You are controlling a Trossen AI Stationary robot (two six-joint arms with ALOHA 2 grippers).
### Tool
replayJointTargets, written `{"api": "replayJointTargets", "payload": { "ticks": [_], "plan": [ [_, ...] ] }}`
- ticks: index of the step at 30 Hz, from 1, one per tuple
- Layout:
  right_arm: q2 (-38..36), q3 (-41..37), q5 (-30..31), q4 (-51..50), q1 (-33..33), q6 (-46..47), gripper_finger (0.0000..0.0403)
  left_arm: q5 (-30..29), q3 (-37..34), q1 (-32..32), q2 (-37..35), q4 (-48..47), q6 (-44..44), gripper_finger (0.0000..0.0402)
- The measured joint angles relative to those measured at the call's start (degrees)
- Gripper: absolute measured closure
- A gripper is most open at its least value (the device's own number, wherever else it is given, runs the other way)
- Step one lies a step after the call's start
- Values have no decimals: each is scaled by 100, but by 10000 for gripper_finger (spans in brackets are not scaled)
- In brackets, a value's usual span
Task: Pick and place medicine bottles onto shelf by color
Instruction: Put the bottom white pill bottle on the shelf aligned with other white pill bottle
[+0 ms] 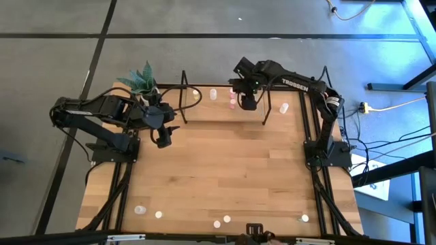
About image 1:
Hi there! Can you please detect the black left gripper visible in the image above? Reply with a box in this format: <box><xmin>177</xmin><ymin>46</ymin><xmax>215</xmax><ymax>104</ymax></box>
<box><xmin>162</xmin><ymin>103</ymin><xmax>181</xmax><ymax>133</ymax></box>

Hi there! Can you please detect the green succulent plant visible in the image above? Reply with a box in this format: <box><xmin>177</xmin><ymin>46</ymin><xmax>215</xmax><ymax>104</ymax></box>
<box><xmin>116</xmin><ymin>60</ymin><xmax>158</xmax><ymax>96</ymax></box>

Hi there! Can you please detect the white box blue print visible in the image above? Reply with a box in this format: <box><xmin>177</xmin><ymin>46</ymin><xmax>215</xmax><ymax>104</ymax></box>
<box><xmin>350</xmin><ymin>153</ymin><xmax>391</xmax><ymax>201</ymax></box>

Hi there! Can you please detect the black front beam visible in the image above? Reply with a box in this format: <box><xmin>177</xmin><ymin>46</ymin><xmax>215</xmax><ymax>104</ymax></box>
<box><xmin>0</xmin><ymin>230</ymin><xmax>420</xmax><ymax>245</ymax></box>

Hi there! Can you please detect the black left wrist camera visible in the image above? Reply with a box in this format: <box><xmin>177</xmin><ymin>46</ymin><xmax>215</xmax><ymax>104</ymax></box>
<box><xmin>155</xmin><ymin>126</ymin><xmax>173</xmax><ymax>149</ymax></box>

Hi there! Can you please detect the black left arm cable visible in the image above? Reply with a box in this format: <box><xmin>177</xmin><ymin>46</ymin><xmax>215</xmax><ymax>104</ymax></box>
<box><xmin>80</xmin><ymin>84</ymin><xmax>204</xmax><ymax>113</ymax></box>

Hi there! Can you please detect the tan cable black plug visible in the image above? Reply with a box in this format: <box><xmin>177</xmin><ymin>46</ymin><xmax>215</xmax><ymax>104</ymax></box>
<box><xmin>326</xmin><ymin>0</ymin><xmax>377</xmax><ymax>21</ymax></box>

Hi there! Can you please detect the silver metal bracket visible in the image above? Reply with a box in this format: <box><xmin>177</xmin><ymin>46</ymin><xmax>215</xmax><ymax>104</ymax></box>
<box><xmin>295</xmin><ymin>237</ymin><xmax>337</xmax><ymax>245</ymax></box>
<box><xmin>107</xmin><ymin>233</ymin><xmax>146</xmax><ymax>242</ymax></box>

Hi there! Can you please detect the black square bracket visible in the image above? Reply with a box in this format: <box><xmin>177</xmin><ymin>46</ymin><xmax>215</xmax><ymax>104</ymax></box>
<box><xmin>245</xmin><ymin>223</ymin><xmax>264</xmax><ymax>236</ymax></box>

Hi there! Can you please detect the black desk frame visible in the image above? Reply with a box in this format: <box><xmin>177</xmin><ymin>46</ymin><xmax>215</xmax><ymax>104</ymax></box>
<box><xmin>350</xmin><ymin>63</ymin><xmax>436</xmax><ymax>245</ymax></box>

